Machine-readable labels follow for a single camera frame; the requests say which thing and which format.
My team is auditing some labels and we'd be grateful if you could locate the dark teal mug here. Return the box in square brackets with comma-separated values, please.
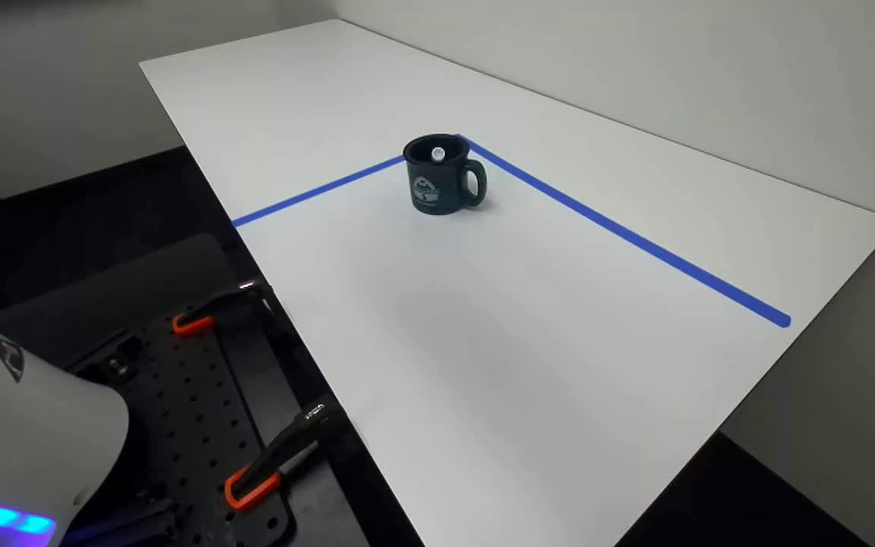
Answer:
[401, 130, 490, 215]

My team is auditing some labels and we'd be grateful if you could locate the short blue tape strip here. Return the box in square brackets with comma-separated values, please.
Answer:
[232, 152, 410, 232]

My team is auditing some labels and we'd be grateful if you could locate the long blue tape strip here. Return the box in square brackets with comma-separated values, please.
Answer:
[461, 138, 796, 330]

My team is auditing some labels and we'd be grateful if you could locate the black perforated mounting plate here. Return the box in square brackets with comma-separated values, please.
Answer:
[80, 300, 302, 547]

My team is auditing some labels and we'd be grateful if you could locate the black clamp orange handle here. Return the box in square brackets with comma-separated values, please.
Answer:
[169, 278, 279, 341]
[221, 402, 345, 515]

